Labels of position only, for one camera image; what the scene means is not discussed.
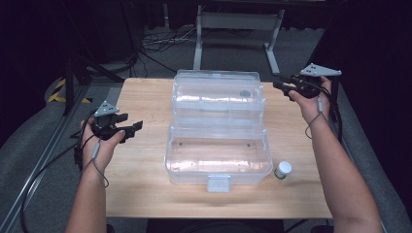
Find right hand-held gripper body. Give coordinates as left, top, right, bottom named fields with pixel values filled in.
left=289, top=62, right=343, bottom=99

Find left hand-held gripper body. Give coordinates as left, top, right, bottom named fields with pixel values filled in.
left=91, top=100, right=128, bottom=145

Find small white-capped bottle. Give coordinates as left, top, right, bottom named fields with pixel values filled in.
left=273, top=160, right=293, bottom=181

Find clear plastic storage box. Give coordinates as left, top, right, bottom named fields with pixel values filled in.
left=163, top=69, right=274, bottom=194

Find person's right hand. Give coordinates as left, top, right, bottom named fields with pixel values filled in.
left=289, top=76, right=333, bottom=126

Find person's left hand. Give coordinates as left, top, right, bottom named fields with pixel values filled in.
left=80, top=117, right=126, bottom=178

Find yellow black floor tape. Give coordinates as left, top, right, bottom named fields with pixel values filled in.
left=47, top=78, right=93, bottom=105

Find person's dark clothing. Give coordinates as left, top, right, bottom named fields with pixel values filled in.
left=145, top=218, right=286, bottom=233

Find grey right wrist strap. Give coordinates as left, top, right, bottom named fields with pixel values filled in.
left=303, top=96, right=326, bottom=141

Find grey wrist strap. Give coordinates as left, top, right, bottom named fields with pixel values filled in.
left=303, top=96, right=326, bottom=141
left=80, top=140, right=111, bottom=189

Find grey left wrist strap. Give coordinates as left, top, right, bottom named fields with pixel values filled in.
left=80, top=140, right=111, bottom=189

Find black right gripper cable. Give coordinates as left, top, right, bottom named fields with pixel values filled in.
left=319, top=77, right=345, bottom=144

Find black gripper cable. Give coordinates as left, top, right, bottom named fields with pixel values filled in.
left=319, top=77, right=345, bottom=144
left=19, top=109, right=99, bottom=233

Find aluminium floor rail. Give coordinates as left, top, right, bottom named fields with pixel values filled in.
left=0, top=85, right=89, bottom=233

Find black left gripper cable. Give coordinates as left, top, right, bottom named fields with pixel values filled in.
left=19, top=109, right=99, bottom=233

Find grey metal desk frame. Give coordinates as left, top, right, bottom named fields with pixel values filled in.
left=192, top=4, right=287, bottom=78

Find bundle of floor cables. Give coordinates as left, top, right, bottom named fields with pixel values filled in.
left=138, top=25, right=199, bottom=81

